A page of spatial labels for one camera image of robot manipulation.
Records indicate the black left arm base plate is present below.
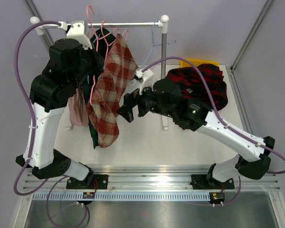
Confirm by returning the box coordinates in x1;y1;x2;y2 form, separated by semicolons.
66;174;109;190

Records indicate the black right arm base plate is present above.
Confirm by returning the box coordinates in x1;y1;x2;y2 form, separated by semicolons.
190;174;235;190

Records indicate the yellow plastic tray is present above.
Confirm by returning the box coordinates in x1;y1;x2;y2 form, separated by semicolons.
180;58;219;68

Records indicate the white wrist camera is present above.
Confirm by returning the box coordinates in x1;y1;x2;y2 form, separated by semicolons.
59;20;93;50
134;69;154;95

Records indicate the red beige plaid skirt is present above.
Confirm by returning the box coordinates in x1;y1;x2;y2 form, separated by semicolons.
86;34;138;148

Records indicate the pink pleated skirt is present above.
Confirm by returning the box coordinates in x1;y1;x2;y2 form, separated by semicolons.
68;85;89;127

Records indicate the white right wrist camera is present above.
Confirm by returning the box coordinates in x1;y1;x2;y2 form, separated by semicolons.
134;69;154;95

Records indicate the pink hanger on rail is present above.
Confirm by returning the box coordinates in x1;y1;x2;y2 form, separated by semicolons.
95;20;115;61

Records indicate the red black plaid skirt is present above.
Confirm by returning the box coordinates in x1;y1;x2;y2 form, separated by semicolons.
166;63;228;112

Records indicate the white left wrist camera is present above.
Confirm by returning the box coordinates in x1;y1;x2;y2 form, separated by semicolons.
59;20;93;50

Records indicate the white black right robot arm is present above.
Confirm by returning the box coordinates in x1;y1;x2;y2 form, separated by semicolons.
117;79;275;190

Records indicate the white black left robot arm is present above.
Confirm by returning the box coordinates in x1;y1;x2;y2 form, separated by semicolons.
16;38;104;189

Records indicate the pink hanger with plaid skirt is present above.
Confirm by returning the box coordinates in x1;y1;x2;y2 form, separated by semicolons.
85;5;129;107

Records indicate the aluminium mounting rail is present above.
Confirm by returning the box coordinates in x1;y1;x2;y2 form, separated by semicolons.
20;165;281;192

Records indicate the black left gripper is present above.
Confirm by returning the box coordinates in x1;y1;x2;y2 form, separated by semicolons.
68;40;104;89

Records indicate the silver white clothes rack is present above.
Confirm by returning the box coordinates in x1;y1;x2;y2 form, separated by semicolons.
30;15;169;130

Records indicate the white slotted cable duct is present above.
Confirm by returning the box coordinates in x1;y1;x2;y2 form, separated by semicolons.
33;191;210;201

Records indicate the dark green plaid skirt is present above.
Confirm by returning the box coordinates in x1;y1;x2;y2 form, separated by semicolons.
82;29;115;149

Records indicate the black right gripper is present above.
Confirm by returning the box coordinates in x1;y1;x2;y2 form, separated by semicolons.
117;79;175;123

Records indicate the blue wire hanger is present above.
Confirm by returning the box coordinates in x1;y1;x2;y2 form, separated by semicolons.
142;19;176;67

